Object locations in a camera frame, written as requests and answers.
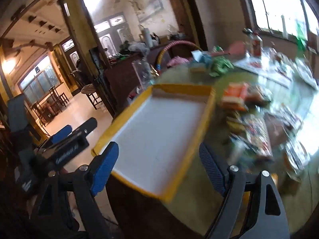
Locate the grey plastic bag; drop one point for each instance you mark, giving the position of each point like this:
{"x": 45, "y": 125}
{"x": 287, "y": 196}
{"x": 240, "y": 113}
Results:
{"x": 138, "y": 47}

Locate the white paper mat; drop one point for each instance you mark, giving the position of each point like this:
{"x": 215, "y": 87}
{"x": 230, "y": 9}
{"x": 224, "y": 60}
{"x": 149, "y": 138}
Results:
{"x": 264, "y": 67}

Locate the green plastic bottle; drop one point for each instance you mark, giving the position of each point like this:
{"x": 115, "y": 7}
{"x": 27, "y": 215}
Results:
{"x": 301, "y": 36}

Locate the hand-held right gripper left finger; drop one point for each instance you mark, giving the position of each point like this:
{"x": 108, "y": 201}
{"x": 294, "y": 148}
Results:
{"x": 104, "y": 169}

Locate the framed fish picture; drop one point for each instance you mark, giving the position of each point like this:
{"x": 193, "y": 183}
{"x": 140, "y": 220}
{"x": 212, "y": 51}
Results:
{"x": 149, "y": 1}

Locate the wooden dining chair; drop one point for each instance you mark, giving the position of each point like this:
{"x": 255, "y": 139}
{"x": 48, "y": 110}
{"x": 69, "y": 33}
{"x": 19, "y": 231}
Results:
{"x": 58, "y": 95}
{"x": 41, "y": 109}

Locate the yellow snack packet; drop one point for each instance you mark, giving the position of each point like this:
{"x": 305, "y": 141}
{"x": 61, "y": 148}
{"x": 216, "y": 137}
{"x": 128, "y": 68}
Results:
{"x": 235, "y": 124}

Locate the yellow cardboard tray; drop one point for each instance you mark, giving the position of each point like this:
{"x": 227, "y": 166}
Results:
{"x": 154, "y": 134}

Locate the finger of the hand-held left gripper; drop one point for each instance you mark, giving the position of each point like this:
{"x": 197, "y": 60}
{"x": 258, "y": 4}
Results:
{"x": 62, "y": 132}
{"x": 86, "y": 127}

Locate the white plastic bag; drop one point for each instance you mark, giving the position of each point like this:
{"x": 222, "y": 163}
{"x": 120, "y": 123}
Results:
{"x": 306, "y": 72}

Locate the wooden chair with cushion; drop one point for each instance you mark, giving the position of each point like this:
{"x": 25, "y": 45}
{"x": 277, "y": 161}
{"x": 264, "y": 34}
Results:
{"x": 89, "y": 89}

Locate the teal tissue box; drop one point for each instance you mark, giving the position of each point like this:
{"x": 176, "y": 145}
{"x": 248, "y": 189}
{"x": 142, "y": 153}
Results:
{"x": 201, "y": 57}

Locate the yellow-edged packet black label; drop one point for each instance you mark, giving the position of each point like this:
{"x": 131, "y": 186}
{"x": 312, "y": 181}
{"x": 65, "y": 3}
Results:
{"x": 256, "y": 134}

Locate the dark wooden cabinet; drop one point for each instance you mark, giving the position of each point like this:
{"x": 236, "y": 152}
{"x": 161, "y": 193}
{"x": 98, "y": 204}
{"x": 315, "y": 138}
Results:
{"x": 122, "y": 77}

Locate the liquor bottle red label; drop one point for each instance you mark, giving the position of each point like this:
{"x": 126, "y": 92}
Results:
{"x": 255, "y": 44}

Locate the black metal stand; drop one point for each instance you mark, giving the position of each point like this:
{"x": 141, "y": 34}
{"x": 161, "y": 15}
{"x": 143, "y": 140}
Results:
{"x": 96, "y": 59}

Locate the green clear packet black label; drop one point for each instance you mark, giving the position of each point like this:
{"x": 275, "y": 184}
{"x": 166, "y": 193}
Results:
{"x": 296, "y": 151}

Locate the pink yellow hoop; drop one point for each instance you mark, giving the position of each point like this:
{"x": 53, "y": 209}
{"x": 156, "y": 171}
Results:
{"x": 174, "y": 44}

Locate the large orange cracker packet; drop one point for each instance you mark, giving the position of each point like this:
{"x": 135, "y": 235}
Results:
{"x": 234, "y": 95}

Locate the pink cloth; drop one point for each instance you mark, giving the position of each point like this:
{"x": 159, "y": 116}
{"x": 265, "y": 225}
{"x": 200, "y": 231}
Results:
{"x": 178, "y": 61}

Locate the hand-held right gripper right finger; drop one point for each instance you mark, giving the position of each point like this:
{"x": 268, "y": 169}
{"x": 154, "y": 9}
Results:
{"x": 214, "y": 171}

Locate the clear water bottle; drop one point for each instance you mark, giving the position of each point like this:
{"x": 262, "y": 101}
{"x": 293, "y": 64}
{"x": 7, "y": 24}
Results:
{"x": 248, "y": 36}

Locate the window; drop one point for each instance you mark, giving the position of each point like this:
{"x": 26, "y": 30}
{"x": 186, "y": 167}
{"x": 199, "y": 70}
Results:
{"x": 274, "y": 2}

